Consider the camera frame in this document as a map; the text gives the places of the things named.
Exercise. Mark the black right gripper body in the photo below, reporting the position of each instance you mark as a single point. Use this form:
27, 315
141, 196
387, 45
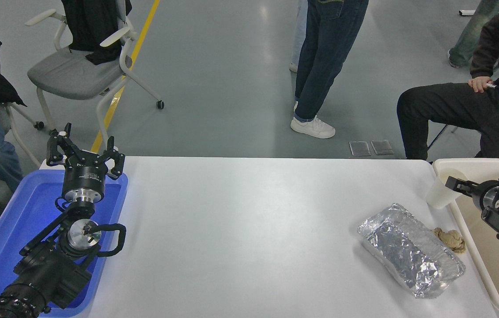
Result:
480, 194

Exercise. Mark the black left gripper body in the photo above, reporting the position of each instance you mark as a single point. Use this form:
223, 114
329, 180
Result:
84, 176

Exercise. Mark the white paper cup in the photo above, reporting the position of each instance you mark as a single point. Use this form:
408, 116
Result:
440, 194

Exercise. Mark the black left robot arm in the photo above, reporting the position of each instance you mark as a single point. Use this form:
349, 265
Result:
51, 274

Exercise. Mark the seated person's right hand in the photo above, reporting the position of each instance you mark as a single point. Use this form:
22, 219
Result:
480, 84

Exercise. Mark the crumpled tan paper ball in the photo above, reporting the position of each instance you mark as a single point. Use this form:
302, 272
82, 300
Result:
451, 240

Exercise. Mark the grey seat office chair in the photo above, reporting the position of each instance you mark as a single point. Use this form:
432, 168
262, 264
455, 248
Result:
66, 77

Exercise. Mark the blue plastic tray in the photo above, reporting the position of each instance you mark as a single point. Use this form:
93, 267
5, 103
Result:
20, 212

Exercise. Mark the seated person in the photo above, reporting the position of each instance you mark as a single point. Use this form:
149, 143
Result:
452, 106

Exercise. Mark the crumpled silver foil tray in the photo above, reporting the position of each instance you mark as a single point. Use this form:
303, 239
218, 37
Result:
408, 249

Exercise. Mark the metal floor plate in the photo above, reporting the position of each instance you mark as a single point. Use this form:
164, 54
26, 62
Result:
382, 147
360, 148

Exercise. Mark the black jacket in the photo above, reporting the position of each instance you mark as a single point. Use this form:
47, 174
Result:
92, 26

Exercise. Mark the standing person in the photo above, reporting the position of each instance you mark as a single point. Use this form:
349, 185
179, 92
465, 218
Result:
474, 31
300, 39
324, 53

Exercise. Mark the white furniture base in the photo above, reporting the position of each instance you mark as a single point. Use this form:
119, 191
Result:
466, 13

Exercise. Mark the white chair frame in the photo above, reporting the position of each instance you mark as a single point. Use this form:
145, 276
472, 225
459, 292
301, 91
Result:
19, 141

